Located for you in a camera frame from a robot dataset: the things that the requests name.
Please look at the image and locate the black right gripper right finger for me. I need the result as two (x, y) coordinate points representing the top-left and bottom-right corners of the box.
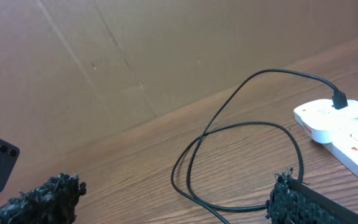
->
(265, 169), (358, 224)

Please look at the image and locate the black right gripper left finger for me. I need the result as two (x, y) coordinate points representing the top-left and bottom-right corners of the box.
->
(0, 173), (86, 224)

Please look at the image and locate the white charger plug adapter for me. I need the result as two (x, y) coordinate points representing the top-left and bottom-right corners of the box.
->
(293, 99), (358, 144)

